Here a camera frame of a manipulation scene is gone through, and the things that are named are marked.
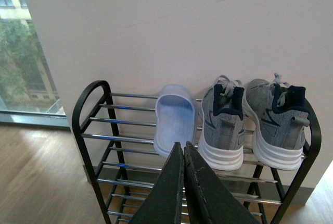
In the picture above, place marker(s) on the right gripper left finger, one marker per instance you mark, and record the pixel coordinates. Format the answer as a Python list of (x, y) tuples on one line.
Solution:
[(164, 202)]

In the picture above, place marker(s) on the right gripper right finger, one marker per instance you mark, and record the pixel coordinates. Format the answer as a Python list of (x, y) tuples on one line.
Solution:
[(208, 199)]

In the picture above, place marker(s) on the black metal shoe rack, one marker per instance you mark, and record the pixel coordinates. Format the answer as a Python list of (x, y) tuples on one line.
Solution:
[(114, 133)]

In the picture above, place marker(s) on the grey sneaker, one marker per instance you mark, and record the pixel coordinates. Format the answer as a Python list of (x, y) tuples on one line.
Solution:
[(280, 116), (222, 138)]

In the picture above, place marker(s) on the light blue slipper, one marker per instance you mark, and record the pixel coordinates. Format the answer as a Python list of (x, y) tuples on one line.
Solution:
[(177, 111)]

